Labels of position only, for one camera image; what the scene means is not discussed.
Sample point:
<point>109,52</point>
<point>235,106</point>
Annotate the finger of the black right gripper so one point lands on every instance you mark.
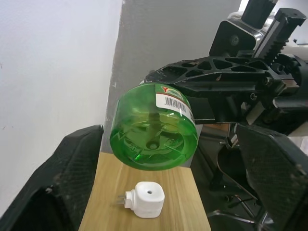
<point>204,108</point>

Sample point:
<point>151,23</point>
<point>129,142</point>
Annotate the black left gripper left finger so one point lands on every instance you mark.
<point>60,173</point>

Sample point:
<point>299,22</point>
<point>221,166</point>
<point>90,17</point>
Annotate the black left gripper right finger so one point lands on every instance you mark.
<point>276,173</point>

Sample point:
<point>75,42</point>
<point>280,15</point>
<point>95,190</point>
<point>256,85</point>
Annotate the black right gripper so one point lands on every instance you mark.
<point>288,96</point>

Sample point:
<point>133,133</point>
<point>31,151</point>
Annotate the green liquid repellent bottle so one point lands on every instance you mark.
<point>144,120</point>

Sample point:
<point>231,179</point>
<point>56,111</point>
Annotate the white mosquito repellent heater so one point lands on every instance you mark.
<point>149,199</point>

